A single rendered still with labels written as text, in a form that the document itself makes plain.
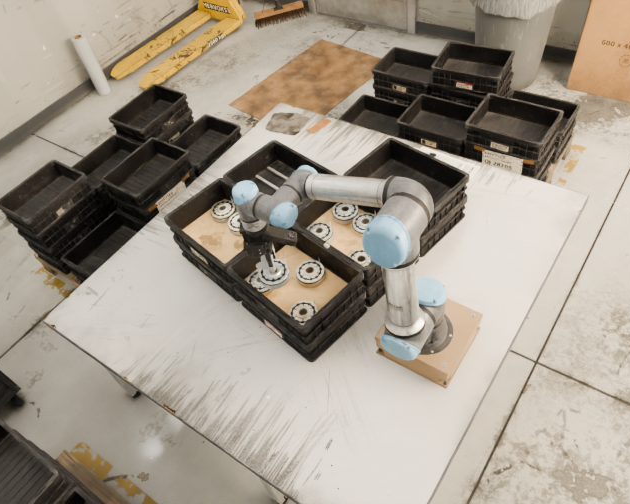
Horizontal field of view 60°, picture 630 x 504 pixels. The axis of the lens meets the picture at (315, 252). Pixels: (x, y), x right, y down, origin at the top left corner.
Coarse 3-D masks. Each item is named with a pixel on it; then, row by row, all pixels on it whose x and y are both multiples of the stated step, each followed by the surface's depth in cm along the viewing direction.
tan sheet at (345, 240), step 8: (328, 216) 217; (336, 224) 213; (336, 232) 211; (344, 232) 210; (352, 232) 210; (336, 240) 208; (344, 240) 208; (352, 240) 207; (360, 240) 206; (336, 248) 205; (344, 248) 205; (352, 248) 204; (360, 248) 204
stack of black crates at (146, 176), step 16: (144, 144) 306; (160, 144) 307; (128, 160) 300; (144, 160) 310; (160, 160) 311; (176, 160) 292; (112, 176) 296; (128, 176) 304; (144, 176) 304; (160, 176) 285; (176, 176) 296; (192, 176) 306; (112, 192) 295; (128, 192) 281; (144, 192) 280; (160, 192) 291; (128, 208) 298; (144, 208) 286
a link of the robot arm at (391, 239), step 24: (384, 216) 128; (408, 216) 128; (384, 240) 127; (408, 240) 127; (384, 264) 132; (408, 264) 133; (408, 288) 142; (408, 312) 148; (384, 336) 158; (408, 336) 153
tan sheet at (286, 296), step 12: (288, 252) 207; (300, 252) 207; (288, 264) 204; (336, 276) 197; (288, 288) 196; (300, 288) 196; (312, 288) 195; (324, 288) 194; (336, 288) 193; (276, 300) 194; (288, 300) 193; (300, 300) 192; (312, 300) 191; (324, 300) 191; (288, 312) 190
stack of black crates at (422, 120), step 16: (432, 96) 316; (416, 112) 322; (432, 112) 323; (448, 112) 316; (464, 112) 310; (400, 128) 308; (416, 128) 300; (432, 128) 314; (448, 128) 312; (464, 128) 310; (432, 144) 302; (448, 144) 296
